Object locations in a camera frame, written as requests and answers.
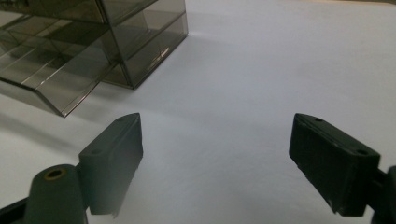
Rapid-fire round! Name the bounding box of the smoky transparent drawer cabinet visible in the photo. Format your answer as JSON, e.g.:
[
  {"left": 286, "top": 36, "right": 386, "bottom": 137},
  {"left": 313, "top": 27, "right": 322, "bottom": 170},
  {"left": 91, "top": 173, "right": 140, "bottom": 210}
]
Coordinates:
[{"left": 0, "top": 0, "right": 190, "bottom": 91}]

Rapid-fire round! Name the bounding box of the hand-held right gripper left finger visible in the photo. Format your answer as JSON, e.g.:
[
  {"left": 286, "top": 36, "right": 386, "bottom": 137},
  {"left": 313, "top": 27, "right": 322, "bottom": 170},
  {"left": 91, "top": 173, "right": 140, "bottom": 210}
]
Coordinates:
[{"left": 78, "top": 112, "right": 144, "bottom": 217}]

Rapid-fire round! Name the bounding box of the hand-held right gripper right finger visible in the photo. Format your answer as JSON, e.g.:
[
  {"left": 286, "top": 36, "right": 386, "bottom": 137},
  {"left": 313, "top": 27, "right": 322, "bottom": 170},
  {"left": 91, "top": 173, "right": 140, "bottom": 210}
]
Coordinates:
[{"left": 288, "top": 113, "right": 381, "bottom": 217}]

